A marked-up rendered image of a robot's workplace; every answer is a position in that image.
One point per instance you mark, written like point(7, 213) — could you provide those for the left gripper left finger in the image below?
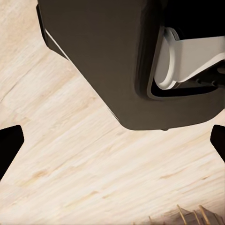
point(11, 140)

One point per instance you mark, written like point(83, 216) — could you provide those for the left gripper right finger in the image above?
point(217, 139)

